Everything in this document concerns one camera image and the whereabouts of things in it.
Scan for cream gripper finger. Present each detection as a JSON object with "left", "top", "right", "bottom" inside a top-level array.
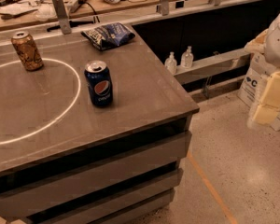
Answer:
[{"left": 247, "top": 70, "right": 280, "bottom": 129}]

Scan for blue chip bag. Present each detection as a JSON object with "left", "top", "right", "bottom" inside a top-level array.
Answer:
[{"left": 81, "top": 22, "right": 135, "bottom": 51}]

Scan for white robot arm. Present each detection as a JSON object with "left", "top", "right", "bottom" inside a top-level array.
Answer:
[{"left": 238, "top": 13, "right": 280, "bottom": 131}]

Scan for blue Pepsi can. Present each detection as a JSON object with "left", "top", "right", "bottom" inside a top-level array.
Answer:
[{"left": 84, "top": 60, "right": 113, "bottom": 106}]

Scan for orange soda can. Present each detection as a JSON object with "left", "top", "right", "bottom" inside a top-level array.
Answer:
[{"left": 11, "top": 31, "right": 44, "bottom": 71}]

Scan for white Corovan cardboard box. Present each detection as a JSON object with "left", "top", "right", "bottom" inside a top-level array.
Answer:
[{"left": 237, "top": 51, "right": 280, "bottom": 132}]

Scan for clear bottle right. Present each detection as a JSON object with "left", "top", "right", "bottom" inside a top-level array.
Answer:
[{"left": 181, "top": 46, "right": 193, "bottom": 68}]

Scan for grey drawer cabinet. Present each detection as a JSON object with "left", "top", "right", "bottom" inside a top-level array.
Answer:
[{"left": 0, "top": 117, "right": 190, "bottom": 224}]

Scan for white papers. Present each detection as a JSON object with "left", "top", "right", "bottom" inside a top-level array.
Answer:
[{"left": 0, "top": 3, "right": 38, "bottom": 20}]

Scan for black cable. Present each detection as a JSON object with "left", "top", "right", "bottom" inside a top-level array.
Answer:
[{"left": 80, "top": 0, "right": 101, "bottom": 24}]

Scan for metal bracket post left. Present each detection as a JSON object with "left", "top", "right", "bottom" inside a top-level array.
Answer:
[{"left": 52, "top": 0, "right": 71, "bottom": 35}]

